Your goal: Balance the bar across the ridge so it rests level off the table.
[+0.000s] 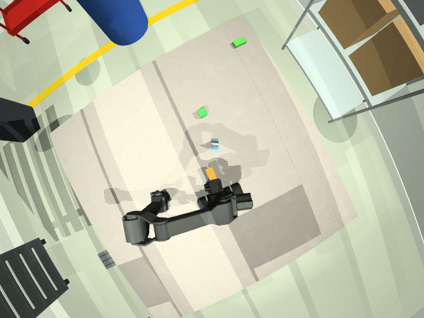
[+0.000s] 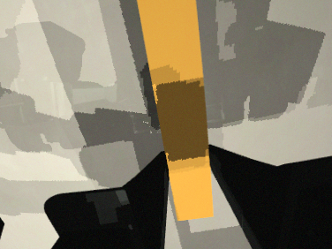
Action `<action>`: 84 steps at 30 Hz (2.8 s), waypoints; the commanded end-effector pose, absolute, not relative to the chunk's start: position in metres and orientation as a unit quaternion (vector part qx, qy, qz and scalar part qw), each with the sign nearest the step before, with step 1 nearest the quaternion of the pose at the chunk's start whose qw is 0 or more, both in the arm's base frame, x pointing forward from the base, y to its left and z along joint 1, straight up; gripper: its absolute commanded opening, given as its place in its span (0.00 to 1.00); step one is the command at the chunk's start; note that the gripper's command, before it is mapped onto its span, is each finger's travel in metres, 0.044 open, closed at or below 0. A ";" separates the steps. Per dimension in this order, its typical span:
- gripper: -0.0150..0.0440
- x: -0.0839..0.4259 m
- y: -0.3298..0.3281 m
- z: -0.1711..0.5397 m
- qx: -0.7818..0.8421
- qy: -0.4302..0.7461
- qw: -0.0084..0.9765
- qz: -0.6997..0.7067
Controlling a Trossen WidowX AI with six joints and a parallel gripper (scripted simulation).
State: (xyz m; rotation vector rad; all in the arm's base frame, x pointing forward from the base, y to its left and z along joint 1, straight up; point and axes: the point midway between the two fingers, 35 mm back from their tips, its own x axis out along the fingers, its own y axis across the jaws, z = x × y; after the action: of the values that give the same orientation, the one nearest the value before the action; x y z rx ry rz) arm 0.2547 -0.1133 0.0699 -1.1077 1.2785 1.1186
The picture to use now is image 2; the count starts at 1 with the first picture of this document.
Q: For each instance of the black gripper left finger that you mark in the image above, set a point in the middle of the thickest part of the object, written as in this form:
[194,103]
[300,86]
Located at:
[140,206]

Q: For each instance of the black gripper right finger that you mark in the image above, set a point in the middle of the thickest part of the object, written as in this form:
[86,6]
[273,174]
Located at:
[263,197]

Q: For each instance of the orange bar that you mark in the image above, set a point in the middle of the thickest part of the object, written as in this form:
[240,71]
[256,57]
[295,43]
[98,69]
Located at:
[172,42]

